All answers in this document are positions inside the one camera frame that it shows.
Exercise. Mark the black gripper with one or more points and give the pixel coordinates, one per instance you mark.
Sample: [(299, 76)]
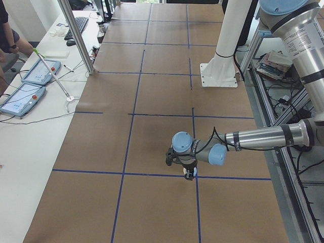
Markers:
[(188, 170)]

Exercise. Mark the white blue call bell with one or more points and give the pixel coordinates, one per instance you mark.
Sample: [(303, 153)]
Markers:
[(190, 173)]

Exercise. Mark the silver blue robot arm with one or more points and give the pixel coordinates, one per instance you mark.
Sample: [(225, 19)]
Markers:
[(295, 23)]

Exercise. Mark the stack of books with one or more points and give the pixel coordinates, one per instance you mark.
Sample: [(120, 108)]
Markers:
[(274, 65)]

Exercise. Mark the long metal reacher rod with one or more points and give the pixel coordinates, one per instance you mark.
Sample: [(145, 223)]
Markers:
[(69, 98)]

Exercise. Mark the black marker pen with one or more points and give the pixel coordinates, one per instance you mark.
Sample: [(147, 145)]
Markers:
[(68, 68)]

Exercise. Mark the metal cup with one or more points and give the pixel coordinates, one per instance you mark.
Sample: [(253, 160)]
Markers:
[(102, 28)]

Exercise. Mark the lower teach pendant tablet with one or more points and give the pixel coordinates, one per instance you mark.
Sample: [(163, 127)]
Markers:
[(23, 99)]

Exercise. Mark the teach pendant tablet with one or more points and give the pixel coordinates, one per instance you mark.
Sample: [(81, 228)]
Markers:
[(23, 99), (39, 74)]

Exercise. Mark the upper teach pendant tablet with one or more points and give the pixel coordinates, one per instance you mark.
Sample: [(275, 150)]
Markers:
[(39, 74)]

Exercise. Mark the seated person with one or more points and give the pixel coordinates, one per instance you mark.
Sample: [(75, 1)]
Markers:
[(11, 42)]

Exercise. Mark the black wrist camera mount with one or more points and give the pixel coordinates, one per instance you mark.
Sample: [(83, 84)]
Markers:
[(171, 157)]

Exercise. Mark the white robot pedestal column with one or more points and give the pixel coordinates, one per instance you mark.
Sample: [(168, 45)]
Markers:
[(220, 70)]

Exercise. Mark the aluminium frame post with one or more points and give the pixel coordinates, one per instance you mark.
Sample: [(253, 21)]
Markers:
[(68, 14)]

